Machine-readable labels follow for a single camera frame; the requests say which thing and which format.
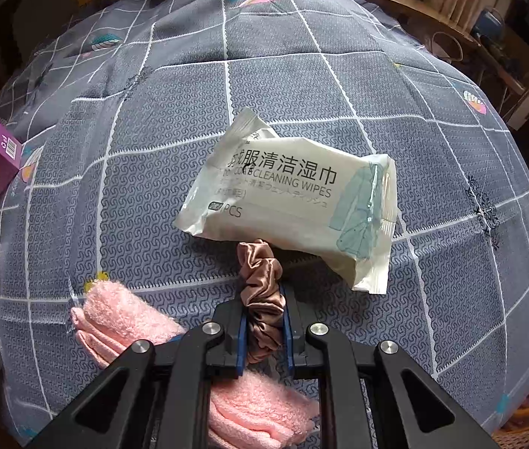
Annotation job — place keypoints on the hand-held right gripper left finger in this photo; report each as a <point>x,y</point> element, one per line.
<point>241,341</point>

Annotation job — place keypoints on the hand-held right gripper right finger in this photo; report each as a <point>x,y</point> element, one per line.
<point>288,332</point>

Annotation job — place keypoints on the brown satin scrunchie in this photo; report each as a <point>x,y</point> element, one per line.
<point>260,290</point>

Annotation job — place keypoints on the pink fluffy towel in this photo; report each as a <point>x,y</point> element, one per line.
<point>119,308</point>

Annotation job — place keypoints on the white wet wipes pack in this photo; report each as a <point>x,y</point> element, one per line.
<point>269,196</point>

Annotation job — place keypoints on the grey checked bedspread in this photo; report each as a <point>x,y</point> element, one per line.
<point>152,149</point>

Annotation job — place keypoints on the wooden desk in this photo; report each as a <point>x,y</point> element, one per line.
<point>433,14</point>

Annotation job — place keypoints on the blue mug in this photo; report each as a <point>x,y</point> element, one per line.
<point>489,23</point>

